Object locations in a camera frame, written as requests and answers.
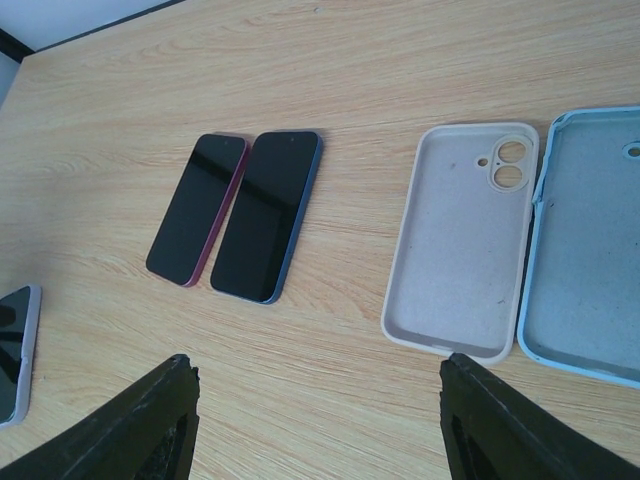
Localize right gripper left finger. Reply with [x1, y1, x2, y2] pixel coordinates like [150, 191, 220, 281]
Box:
[1, 354, 200, 479]

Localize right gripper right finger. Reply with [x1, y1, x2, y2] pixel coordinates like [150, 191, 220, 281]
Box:
[439, 353, 639, 480]

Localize beige phone case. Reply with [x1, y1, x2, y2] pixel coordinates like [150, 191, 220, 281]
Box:
[380, 122, 539, 365]

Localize light blue phone case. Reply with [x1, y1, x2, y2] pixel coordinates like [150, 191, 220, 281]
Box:
[517, 106, 639, 388]

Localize black phone white edge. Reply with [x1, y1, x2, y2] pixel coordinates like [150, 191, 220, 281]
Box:
[145, 133, 249, 287]

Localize dark blue phone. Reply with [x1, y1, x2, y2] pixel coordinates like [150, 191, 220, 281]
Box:
[210, 130, 323, 304]

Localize black aluminium frame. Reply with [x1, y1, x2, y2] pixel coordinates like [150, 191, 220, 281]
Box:
[1, 0, 183, 63]

